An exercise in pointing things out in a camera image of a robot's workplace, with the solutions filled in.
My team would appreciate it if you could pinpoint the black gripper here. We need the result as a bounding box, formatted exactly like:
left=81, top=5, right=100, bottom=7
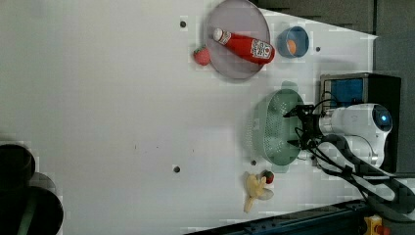
left=283, top=105, right=323, bottom=150

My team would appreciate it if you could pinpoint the green plastic strainer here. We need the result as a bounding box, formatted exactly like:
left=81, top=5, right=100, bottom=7
left=246, top=81, right=303, bottom=173

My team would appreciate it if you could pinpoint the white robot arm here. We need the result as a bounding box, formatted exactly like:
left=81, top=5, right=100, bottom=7
left=284, top=104, right=414, bottom=223

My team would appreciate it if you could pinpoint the red toy strawberry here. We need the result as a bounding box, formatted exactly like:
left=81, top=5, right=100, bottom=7
left=262, top=170, right=274, bottom=184

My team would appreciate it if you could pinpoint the black toaster oven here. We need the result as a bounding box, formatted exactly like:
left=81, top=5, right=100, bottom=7
left=320, top=72, right=401, bottom=173

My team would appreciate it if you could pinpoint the peeled toy banana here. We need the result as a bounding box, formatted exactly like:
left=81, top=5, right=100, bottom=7
left=244, top=174, right=274, bottom=213

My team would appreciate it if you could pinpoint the orange fruit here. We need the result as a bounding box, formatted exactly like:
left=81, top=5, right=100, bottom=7
left=287, top=40, right=297, bottom=55

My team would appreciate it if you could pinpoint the blue bowl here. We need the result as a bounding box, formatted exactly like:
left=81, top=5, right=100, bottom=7
left=277, top=26, right=309, bottom=58

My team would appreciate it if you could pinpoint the red ketchup bottle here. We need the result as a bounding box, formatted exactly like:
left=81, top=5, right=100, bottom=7
left=212, top=28, right=275, bottom=65

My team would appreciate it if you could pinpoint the pink toy strawberry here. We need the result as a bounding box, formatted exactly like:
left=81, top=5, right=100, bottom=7
left=193, top=46, right=210, bottom=66

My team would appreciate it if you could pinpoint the grey round plate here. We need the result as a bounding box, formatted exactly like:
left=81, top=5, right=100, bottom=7
left=205, top=0, right=275, bottom=79

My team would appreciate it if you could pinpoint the black cylinder holder upper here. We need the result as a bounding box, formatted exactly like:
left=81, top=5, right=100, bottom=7
left=0, top=144, right=35, bottom=191

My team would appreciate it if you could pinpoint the black cylinder holder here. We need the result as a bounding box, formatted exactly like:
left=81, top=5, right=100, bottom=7
left=0, top=187, right=64, bottom=235
left=0, top=144, right=35, bottom=191

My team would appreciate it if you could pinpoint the black cylinder holder lower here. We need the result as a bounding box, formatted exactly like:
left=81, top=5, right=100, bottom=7
left=0, top=187, right=64, bottom=235

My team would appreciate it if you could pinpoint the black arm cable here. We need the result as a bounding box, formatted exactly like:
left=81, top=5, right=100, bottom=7
left=295, top=91, right=415, bottom=216

